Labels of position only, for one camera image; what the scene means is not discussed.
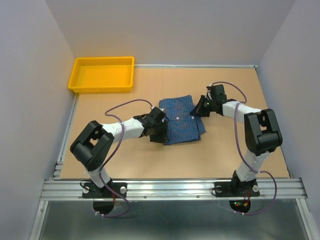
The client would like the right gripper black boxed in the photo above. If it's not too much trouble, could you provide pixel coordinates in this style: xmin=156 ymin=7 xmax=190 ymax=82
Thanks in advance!
xmin=189 ymin=94 xmax=216 ymax=117

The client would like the blue plaid long sleeve shirt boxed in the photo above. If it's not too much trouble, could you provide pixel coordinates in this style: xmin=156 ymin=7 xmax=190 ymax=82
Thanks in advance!
xmin=159 ymin=95 xmax=206 ymax=146

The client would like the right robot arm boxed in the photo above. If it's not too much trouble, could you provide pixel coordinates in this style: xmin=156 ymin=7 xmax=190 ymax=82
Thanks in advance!
xmin=190 ymin=81 xmax=283 ymax=197

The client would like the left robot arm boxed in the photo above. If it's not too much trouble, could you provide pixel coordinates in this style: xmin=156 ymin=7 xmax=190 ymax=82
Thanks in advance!
xmin=70 ymin=106 xmax=169 ymax=197

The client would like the yellow plastic bin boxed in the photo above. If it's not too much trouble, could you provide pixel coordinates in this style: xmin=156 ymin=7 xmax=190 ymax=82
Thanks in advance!
xmin=68 ymin=56 xmax=135 ymax=94

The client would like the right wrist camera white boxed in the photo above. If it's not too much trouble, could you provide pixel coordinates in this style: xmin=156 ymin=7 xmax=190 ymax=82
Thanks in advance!
xmin=206 ymin=86 xmax=212 ymax=101

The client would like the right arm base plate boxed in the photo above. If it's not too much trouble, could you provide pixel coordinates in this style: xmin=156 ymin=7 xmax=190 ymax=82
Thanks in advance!
xmin=213 ymin=181 xmax=260 ymax=198

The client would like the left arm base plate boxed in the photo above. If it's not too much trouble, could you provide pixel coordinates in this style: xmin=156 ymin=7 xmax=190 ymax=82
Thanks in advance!
xmin=79 ymin=181 xmax=128 ymax=199

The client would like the aluminium mounting rail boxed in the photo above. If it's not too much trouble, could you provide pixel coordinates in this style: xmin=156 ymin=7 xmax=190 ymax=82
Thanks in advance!
xmin=40 ymin=162 xmax=308 ymax=201

